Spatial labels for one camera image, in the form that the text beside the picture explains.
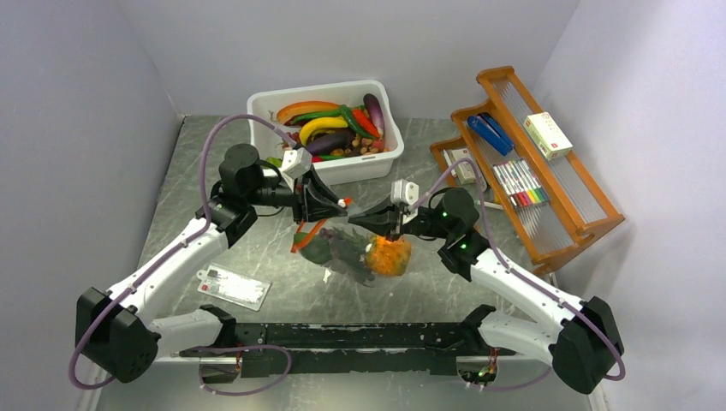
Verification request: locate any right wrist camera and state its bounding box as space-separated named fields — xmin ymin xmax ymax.
xmin=390 ymin=179 xmax=420 ymax=216

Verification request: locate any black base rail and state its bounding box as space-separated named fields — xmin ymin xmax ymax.
xmin=179 ymin=305 xmax=514 ymax=378

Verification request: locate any white marker pen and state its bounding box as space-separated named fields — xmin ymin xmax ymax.
xmin=483 ymin=201 xmax=503 ymax=211

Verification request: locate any clear zip top bag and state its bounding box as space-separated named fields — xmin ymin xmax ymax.
xmin=291 ymin=217 xmax=413 ymax=288

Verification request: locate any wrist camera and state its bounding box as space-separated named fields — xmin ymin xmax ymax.
xmin=390 ymin=179 xmax=420 ymax=216
xmin=279 ymin=148 xmax=312 ymax=191

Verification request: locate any coloured marker set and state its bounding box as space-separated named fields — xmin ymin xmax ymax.
xmin=492 ymin=158 xmax=550 ymax=209

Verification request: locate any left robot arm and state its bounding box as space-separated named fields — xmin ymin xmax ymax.
xmin=68 ymin=144 xmax=349 ymax=390

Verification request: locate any small white box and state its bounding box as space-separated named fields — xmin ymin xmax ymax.
xmin=449 ymin=148 xmax=476 ymax=184

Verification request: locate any white red box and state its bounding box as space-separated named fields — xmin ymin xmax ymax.
xmin=522 ymin=111 xmax=573 ymax=160

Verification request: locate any toy orange papaya slice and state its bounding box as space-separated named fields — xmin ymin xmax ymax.
xmin=276 ymin=100 xmax=339 ymax=123

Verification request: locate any toy green avocado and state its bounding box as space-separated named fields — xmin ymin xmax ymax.
xmin=299 ymin=231 xmax=333 ymax=265

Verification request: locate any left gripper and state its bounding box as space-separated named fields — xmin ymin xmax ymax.
xmin=246 ymin=164 xmax=347 ymax=225

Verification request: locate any wooden shelf rack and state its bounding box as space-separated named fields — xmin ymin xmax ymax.
xmin=430 ymin=66 xmax=625 ymax=276

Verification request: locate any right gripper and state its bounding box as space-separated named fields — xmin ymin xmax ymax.
xmin=348 ymin=196 xmax=453 ymax=241

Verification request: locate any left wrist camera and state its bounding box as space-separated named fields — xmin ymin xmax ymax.
xmin=279 ymin=148 xmax=312 ymax=191

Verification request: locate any toy green lime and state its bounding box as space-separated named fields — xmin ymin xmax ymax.
xmin=265 ymin=157 xmax=283 ymax=168

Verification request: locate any toy purple eggplant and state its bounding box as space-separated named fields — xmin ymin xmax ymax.
xmin=306 ymin=129 xmax=355 ymax=156

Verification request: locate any toy green chili pepper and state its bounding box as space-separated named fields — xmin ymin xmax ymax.
xmin=284 ymin=106 xmax=348 ymax=127

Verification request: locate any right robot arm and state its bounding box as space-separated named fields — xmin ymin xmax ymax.
xmin=348 ymin=188 xmax=625 ymax=394

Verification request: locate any flat clear packet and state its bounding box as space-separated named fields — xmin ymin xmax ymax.
xmin=196 ymin=264 xmax=272 ymax=312

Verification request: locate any white plastic bin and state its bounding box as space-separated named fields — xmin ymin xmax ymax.
xmin=247 ymin=80 xmax=404 ymax=184

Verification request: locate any toy yellow banana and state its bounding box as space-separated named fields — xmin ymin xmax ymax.
xmin=299 ymin=116 xmax=348 ymax=146

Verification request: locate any blue stapler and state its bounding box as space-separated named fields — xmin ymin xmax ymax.
xmin=467 ymin=112 xmax=515 ymax=156

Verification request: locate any toy red chili pepper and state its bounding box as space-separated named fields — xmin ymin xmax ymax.
xmin=351 ymin=108 xmax=381 ymax=140

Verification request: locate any toy pineapple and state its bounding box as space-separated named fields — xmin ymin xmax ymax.
xmin=334 ymin=229 xmax=413 ymax=277

